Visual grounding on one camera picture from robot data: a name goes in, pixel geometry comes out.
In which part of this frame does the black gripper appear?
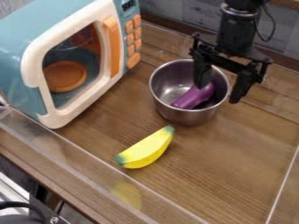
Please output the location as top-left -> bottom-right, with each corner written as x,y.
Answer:
189,32 -> 273,104

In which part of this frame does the purple toy eggplant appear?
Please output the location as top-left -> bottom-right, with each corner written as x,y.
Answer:
170,82 -> 214,109

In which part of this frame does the silver metal pot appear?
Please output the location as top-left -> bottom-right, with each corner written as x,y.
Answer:
149,59 -> 229,126

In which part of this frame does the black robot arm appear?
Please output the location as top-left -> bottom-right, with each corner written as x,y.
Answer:
189,0 -> 276,104

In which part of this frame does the yellow toy banana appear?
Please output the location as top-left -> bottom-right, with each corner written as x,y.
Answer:
114,126 -> 174,169

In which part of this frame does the orange microwave turntable plate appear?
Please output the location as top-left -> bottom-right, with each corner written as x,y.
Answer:
42,60 -> 88,93

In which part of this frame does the blue toy microwave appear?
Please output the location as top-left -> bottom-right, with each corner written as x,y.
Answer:
0,0 -> 141,129

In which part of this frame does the black cable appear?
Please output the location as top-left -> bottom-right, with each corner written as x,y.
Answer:
253,3 -> 276,42

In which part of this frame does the black clamp bracket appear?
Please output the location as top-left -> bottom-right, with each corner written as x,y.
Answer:
29,195 -> 70,224

